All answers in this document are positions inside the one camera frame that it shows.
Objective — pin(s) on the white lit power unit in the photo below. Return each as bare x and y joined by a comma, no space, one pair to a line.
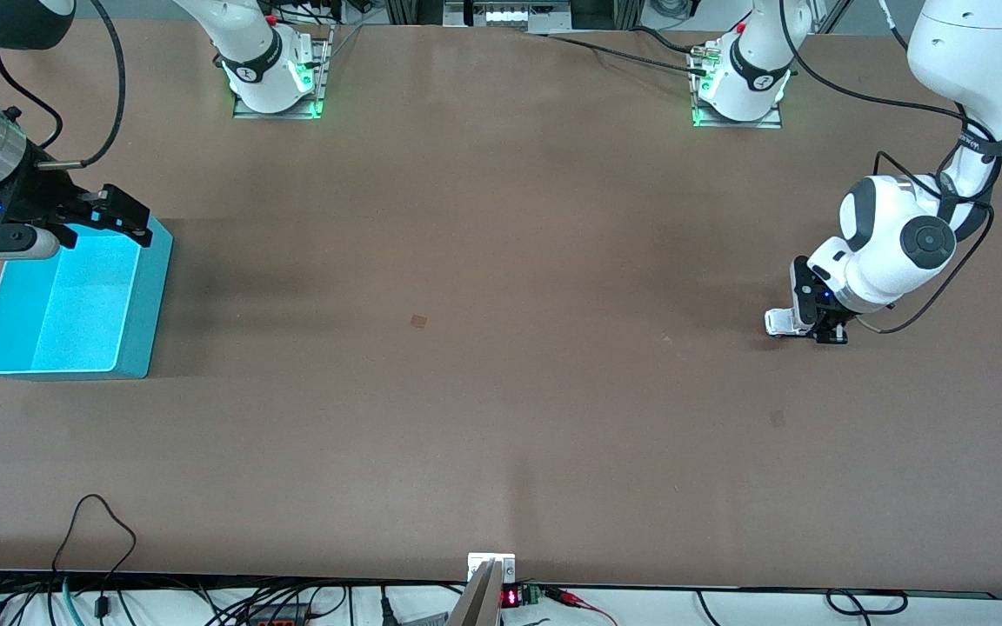
508,13

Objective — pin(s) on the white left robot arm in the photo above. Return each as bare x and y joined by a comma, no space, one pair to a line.
892,243

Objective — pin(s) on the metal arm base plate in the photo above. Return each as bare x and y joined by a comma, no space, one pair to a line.
323,78
740,124

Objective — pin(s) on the red digit display module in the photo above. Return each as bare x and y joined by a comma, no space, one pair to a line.
511,597

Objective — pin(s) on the white jeep toy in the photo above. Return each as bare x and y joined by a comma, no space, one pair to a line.
779,323

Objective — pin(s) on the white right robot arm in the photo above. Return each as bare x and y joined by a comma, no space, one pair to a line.
257,48

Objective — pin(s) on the grey metal camera bar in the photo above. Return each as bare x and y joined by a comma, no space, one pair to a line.
477,600

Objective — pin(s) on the cyan plastic bin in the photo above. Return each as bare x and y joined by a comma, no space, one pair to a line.
75,304

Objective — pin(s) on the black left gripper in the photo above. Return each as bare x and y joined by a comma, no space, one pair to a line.
831,329

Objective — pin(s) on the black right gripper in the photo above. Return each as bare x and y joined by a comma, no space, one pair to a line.
42,194

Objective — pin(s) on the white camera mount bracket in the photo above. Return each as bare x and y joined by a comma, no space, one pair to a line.
490,561

